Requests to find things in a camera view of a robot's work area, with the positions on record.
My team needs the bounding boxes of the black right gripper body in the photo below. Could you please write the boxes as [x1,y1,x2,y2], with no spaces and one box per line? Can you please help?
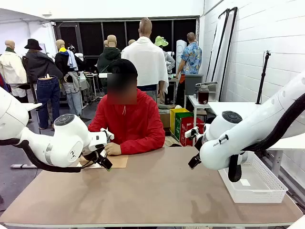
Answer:
[193,134,206,158]

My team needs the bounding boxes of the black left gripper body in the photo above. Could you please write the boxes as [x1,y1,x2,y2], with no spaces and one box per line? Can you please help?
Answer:
[82,149,107,162]

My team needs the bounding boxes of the brown spiral notebook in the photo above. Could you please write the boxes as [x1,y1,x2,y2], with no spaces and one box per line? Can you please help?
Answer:
[76,154,129,169]

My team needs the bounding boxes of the person's left hand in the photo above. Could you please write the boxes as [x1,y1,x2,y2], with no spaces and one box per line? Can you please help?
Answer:
[104,142,122,157]

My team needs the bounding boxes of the red bag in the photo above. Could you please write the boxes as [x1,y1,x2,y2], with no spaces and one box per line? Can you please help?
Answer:
[180,116,205,146]

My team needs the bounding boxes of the yellow green bag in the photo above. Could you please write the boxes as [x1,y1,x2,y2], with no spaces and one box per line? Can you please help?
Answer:
[170,108,191,136]

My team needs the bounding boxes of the cardboard box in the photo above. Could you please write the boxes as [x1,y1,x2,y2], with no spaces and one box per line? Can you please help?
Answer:
[160,112,171,129]

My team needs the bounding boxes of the small white side table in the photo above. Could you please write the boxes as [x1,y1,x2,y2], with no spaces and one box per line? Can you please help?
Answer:
[187,94,216,125]

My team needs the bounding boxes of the glass jar with dark liquid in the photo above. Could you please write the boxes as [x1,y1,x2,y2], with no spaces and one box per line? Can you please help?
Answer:
[197,85,210,105]

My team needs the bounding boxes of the person in red jacket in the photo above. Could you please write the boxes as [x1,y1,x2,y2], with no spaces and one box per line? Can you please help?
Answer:
[88,73,165,156]

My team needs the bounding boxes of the grey bin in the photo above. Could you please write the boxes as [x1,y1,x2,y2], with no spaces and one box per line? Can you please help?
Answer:
[184,73,203,96]

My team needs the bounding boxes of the grey metal tray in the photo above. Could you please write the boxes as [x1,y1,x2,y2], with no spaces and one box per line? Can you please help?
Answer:
[195,81,219,87]

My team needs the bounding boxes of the mannequin legs in light jeans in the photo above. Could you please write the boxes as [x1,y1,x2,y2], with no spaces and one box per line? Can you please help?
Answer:
[62,71,83,117]

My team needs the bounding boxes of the white stand foot bar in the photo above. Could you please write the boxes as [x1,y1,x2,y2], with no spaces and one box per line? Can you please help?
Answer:
[10,163,39,169]

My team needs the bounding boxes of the white plastic basket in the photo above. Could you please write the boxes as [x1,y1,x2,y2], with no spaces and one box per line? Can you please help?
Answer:
[218,150,289,204]

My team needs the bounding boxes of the mannequin legs in dark jeans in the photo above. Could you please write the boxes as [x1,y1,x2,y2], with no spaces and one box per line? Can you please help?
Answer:
[36,74,61,130]

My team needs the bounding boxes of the small white round table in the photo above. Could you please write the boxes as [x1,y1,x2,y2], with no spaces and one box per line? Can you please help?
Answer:
[22,102,43,112]

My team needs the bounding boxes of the black tripod stand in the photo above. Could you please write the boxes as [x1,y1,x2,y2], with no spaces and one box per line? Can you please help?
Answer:
[255,50,272,105]

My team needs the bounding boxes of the black cap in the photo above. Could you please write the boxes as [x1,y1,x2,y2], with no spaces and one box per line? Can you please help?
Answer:
[107,58,138,75]

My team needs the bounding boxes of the white tower fan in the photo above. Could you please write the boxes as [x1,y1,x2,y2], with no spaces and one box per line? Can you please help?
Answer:
[176,40,187,63]

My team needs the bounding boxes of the mannequin in dark green hoodie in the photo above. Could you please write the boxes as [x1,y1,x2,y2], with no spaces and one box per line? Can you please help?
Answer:
[97,34,122,95]

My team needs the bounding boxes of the black framed white panel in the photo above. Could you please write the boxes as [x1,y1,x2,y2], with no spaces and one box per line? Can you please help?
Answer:
[218,6,238,102]
[206,8,231,83]

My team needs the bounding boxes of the mannequin with yellow collar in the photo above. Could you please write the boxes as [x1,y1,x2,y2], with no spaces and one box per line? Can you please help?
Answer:
[54,39,84,84]

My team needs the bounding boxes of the mannequin with black hat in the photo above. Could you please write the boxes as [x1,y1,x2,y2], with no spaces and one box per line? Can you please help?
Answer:
[22,38,64,84]

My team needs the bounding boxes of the mannequin with green hat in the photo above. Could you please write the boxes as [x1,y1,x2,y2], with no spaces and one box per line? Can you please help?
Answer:
[154,35,176,73]

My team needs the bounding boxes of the mannequin in cream coat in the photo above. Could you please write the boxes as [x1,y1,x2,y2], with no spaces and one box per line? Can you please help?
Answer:
[0,40,28,97]

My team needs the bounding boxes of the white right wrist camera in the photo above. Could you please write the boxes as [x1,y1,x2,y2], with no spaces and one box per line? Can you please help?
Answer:
[184,126,200,140]

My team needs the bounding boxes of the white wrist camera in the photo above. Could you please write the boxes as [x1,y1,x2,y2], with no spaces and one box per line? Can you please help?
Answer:
[184,126,200,140]
[100,127,115,141]

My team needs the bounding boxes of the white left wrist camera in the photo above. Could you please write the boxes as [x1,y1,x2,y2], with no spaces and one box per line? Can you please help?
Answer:
[100,127,115,141]

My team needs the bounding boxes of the black hose of left arm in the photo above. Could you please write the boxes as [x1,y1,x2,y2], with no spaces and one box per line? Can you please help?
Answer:
[0,139,81,174]

